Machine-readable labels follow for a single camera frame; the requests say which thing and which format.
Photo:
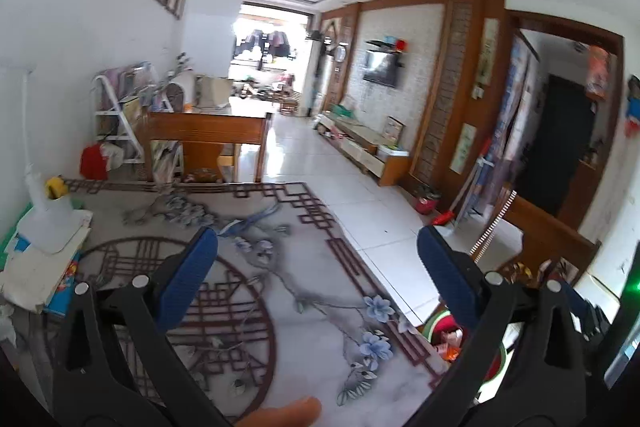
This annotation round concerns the beige bench cushions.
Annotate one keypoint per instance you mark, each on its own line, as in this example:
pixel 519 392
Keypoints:
pixel 210 92

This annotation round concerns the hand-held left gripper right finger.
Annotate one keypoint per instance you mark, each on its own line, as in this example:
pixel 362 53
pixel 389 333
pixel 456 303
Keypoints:
pixel 447 277

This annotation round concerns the wall television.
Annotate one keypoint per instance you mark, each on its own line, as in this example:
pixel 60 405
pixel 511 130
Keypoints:
pixel 381 69

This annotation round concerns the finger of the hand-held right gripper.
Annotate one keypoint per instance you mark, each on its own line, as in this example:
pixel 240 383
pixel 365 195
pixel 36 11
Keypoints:
pixel 585 314

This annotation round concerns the small framed colourful picture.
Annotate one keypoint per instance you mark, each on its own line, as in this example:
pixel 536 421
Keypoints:
pixel 394 132

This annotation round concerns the figure wall decoration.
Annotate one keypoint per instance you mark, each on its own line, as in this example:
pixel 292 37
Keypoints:
pixel 634 107

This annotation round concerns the wall shelf with items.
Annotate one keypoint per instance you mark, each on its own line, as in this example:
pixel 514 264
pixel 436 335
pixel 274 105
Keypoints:
pixel 387 45

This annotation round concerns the pink plastic packet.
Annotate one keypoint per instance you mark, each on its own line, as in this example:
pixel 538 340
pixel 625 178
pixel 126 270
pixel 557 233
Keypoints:
pixel 452 337

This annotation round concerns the round wall clock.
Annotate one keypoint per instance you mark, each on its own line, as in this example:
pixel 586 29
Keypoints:
pixel 340 54

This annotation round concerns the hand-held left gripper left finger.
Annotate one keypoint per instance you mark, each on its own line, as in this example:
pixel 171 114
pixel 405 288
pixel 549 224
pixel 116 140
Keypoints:
pixel 190 277

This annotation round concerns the white magazine rack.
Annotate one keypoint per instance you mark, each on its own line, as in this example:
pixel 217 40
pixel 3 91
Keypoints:
pixel 120 107

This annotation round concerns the orange plastic packet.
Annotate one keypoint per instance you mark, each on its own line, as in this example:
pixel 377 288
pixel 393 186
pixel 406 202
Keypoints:
pixel 448 352

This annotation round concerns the wooden television cabinet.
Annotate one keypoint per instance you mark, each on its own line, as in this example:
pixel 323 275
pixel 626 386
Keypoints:
pixel 365 147

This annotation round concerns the stack of books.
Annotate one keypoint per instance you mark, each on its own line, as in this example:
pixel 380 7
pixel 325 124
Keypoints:
pixel 30 277

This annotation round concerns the carved wooden chair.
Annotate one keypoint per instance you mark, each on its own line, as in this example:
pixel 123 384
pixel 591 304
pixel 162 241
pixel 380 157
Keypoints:
pixel 545 232

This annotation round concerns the red bag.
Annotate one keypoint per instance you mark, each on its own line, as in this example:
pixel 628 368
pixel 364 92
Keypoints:
pixel 94 162

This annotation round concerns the red bucket green rim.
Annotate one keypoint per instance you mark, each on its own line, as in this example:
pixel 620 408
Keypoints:
pixel 500 362

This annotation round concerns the short wall scroll painting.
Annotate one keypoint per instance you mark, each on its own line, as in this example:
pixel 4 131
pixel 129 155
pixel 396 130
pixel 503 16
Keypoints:
pixel 462 147

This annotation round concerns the long wall scroll painting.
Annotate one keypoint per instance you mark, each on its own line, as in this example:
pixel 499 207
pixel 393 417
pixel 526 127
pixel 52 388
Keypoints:
pixel 487 57

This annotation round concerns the red dustpan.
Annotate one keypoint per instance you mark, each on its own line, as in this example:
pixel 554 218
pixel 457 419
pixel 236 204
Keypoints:
pixel 444 219

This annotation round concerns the blue door curtain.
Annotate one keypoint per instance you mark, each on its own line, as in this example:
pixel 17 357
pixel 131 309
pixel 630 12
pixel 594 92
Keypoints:
pixel 505 122

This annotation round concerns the white standing air conditioner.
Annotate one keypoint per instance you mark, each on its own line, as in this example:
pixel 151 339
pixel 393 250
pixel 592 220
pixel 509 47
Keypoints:
pixel 315 77

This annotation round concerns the white desk lamp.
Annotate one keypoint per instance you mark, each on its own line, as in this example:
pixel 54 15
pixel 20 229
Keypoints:
pixel 55 227

